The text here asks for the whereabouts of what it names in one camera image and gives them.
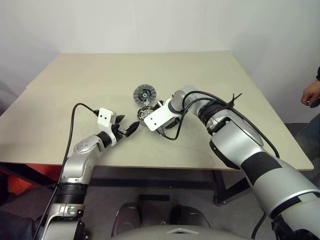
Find dark rounded shape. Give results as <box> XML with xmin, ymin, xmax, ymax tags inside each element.
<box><xmin>169</xmin><ymin>204</ymin><xmax>211</xmax><ymax>228</ymax></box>
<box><xmin>111</xmin><ymin>202</ymin><xmax>141</xmax><ymax>237</ymax></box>

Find grey robot torso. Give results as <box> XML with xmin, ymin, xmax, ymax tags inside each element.
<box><xmin>107</xmin><ymin>223</ymin><xmax>251</xmax><ymax>240</ymax></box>

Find black zip tie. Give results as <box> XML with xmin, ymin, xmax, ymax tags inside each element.
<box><xmin>226</xmin><ymin>92</ymin><xmax>243</xmax><ymax>110</ymax></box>

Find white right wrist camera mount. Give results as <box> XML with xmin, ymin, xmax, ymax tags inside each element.
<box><xmin>143</xmin><ymin>98</ymin><xmax>185</xmax><ymax>132</ymax></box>

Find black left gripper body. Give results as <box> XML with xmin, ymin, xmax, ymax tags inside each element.
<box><xmin>111</xmin><ymin>121</ymin><xmax>129</xmax><ymax>141</ymax></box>

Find grey motor stator housing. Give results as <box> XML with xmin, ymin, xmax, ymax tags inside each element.
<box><xmin>136</xmin><ymin>106</ymin><xmax>155</xmax><ymax>122</ymax></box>

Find person's bare hand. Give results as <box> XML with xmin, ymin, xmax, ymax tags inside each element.
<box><xmin>301</xmin><ymin>81</ymin><xmax>320</xmax><ymax>109</ymax></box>

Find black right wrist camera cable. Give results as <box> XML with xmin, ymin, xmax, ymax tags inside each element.
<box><xmin>157</xmin><ymin>90</ymin><xmax>281</xmax><ymax>158</ymax></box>

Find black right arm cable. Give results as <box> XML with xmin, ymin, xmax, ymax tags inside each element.
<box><xmin>250</xmin><ymin>213</ymin><xmax>268</xmax><ymax>238</ymax></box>

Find blue denim fabric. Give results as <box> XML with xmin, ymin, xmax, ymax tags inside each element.
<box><xmin>0</xmin><ymin>206</ymin><xmax>35</xmax><ymax>240</ymax></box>

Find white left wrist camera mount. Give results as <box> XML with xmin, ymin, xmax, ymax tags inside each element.
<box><xmin>96</xmin><ymin>107</ymin><xmax>119</xmax><ymax>148</ymax></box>

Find black table frame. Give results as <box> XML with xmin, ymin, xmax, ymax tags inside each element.
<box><xmin>0</xmin><ymin>161</ymin><xmax>251</xmax><ymax>207</ymax></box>

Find person's grey trousers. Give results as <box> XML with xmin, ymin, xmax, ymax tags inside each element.
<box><xmin>297</xmin><ymin>116</ymin><xmax>320</xmax><ymax>163</ymax></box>

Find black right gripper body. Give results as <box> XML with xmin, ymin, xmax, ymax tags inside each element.
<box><xmin>163</xmin><ymin>117</ymin><xmax>180</xmax><ymax>130</ymax></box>

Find red orange bag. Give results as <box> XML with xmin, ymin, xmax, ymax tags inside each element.
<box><xmin>0</xmin><ymin>163</ymin><xmax>61</xmax><ymax>198</ymax></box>

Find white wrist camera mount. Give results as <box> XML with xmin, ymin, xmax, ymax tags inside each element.
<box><xmin>143</xmin><ymin>98</ymin><xmax>185</xmax><ymax>132</ymax></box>
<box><xmin>96</xmin><ymin>107</ymin><xmax>119</xmax><ymax>148</ymax></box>

